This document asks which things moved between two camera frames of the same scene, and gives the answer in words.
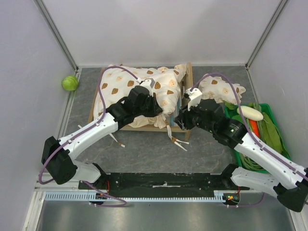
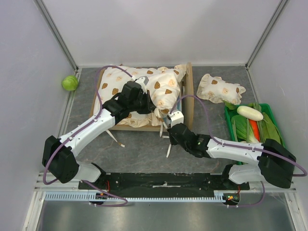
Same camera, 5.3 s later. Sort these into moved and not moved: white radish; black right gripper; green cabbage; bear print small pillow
Moved: black right gripper
Not moved: bear print small pillow; white radish; green cabbage
